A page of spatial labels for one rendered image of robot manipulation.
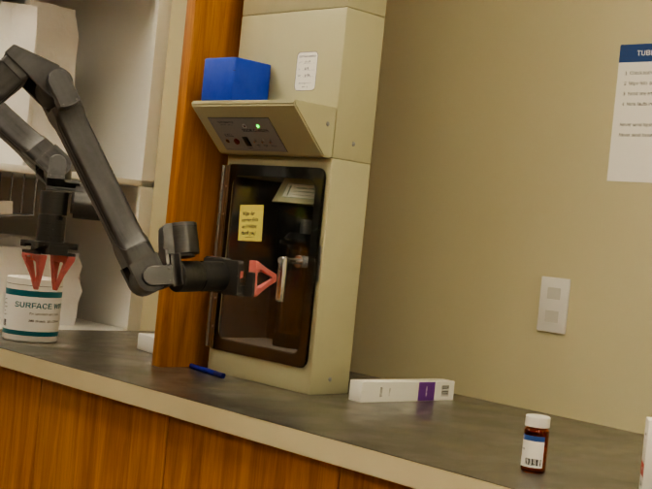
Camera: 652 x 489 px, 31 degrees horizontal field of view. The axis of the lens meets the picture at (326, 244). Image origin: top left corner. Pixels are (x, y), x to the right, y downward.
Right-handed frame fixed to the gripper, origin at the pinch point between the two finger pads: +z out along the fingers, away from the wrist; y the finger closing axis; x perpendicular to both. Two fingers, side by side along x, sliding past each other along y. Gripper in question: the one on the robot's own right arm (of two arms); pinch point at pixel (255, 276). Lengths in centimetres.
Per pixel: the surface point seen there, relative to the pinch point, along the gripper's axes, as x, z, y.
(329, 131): -28.9, 11.7, -6.2
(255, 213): -11.7, 11.4, 13.8
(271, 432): 23.7, -19.5, -27.5
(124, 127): -34, 57, 126
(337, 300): 4.5, 16.9, -5.8
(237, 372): 21.8, 11.0, 16.5
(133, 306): 18, 52, 110
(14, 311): 15, -9, 74
